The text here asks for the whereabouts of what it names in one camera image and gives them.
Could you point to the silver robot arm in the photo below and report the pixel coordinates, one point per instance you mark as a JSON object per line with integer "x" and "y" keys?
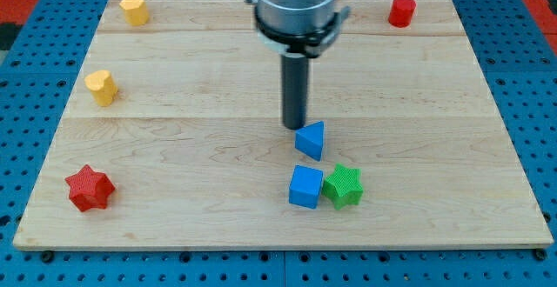
{"x": 298, "y": 28}

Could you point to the blue triangle block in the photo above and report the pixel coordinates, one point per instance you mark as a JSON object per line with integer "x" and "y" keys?
{"x": 311, "y": 140}

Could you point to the blue cube block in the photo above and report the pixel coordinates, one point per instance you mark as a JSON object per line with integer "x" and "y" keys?
{"x": 305, "y": 186}

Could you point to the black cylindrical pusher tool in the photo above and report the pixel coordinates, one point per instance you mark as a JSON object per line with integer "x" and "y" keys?
{"x": 294, "y": 91}

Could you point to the green star block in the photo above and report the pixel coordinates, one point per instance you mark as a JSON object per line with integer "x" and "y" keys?
{"x": 343, "y": 187}

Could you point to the wooden board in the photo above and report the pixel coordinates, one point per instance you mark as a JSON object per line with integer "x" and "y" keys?
{"x": 200, "y": 160}

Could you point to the red cylinder block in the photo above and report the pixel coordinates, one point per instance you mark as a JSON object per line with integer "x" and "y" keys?
{"x": 401, "y": 13}

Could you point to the yellow heart block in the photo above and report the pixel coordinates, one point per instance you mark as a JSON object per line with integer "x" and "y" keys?
{"x": 102, "y": 87}

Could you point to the yellow hexagon block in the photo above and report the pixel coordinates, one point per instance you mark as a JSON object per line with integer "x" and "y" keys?
{"x": 135, "y": 12}

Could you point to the red star block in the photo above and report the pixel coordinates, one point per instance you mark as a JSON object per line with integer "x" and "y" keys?
{"x": 89, "y": 189}

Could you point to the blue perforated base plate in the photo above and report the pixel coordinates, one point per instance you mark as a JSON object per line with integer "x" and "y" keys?
{"x": 42, "y": 65}

